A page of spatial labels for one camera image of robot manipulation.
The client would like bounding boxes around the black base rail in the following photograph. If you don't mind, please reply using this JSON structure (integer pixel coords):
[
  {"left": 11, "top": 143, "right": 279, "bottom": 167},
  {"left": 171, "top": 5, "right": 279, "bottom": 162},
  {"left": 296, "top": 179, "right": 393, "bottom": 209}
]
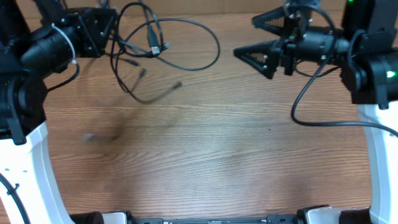
[{"left": 128, "top": 214, "right": 302, "bottom": 224}]

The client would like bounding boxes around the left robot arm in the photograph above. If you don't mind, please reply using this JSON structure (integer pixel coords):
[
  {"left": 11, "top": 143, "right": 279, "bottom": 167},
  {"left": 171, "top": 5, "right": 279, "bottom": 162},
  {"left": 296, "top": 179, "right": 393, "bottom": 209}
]
[{"left": 1, "top": 0, "right": 134, "bottom": 223}]

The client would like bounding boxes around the thin black USB cable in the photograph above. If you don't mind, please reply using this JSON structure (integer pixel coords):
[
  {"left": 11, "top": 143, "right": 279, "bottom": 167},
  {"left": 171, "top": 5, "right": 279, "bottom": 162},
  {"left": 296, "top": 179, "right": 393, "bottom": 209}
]
[{"left": 118, "top": 17, "right": 221, "bottom": 72}]

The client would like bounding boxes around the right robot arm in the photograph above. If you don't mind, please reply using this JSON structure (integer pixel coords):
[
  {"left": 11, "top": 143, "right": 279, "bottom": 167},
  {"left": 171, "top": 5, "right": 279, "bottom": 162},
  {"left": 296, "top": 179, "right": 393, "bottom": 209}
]
[{"left": 234, "top": 0, "right": 397, "bottom": 223}]

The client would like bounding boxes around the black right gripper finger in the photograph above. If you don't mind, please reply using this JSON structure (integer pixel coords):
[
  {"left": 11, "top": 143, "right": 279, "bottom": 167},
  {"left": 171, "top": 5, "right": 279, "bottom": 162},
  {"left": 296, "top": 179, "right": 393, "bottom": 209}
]
[
  {"left": 252, "top": 6, "right": 294, "bottom": 37},
  {"left": 233, "top": 40, "right": 281, "bottom": 80}
]

